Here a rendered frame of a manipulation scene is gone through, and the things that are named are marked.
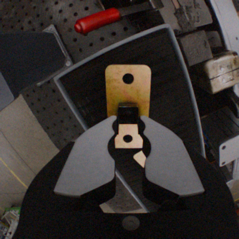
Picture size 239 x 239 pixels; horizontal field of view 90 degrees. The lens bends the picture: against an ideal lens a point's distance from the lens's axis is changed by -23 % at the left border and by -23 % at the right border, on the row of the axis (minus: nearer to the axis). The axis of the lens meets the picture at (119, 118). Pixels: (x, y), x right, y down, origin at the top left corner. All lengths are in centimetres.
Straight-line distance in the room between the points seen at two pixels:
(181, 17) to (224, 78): 13
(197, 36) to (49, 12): 60
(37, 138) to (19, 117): 33
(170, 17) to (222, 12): 18
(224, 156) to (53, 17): 75
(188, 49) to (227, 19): 20
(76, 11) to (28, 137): 167
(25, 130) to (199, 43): 193
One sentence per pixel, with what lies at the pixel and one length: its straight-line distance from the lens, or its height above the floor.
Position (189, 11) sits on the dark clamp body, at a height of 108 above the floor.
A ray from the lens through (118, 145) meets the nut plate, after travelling 16.
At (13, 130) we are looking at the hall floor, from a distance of 214.
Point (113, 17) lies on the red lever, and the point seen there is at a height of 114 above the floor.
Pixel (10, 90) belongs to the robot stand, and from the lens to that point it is 32.
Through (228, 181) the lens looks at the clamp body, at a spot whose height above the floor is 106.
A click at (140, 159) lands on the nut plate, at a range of 22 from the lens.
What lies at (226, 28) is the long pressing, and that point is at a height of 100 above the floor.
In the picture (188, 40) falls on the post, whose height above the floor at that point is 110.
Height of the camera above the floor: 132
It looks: 62 degrees down
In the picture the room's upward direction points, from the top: 175 degrees counter-clockwise
